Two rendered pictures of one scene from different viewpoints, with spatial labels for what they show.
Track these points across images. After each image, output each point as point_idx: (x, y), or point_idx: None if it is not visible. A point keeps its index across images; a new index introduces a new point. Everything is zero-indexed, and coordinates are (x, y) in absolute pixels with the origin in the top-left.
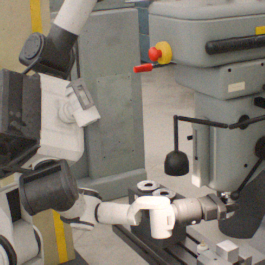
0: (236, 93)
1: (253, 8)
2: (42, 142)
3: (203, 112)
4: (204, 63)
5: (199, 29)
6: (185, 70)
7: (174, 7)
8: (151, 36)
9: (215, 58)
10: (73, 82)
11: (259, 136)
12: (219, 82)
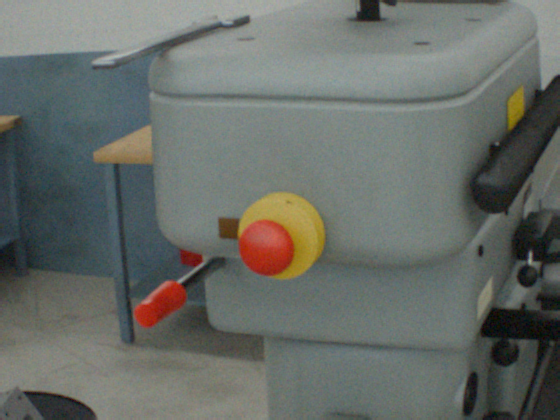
0: (483, 316)
1: (500, 45)
2: None
3: (337, 400)
4: (459, 246)
5: (448, 133)
6: (275, 281)
7: (327, 63)
8: (187, 182)
9: (476, 221)
10: (6, 412)
11: (478, 418)
12: (459, 297)
